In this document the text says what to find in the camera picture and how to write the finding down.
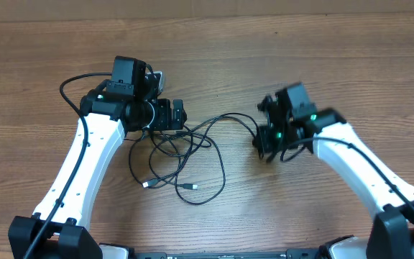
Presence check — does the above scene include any black USB cable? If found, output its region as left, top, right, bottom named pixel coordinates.
left=127, top=113, right=262, bottom=206
left=140, top=125, right=215, bottom=191

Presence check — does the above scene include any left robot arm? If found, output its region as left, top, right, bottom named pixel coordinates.
left=8, top=56, right=187, bottom=258

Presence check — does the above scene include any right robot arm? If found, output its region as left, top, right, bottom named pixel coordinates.
left=252, top=82, right=414, bottom=259

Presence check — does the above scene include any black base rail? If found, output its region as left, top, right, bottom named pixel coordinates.
left=98, top=235, right=369, bottom=259

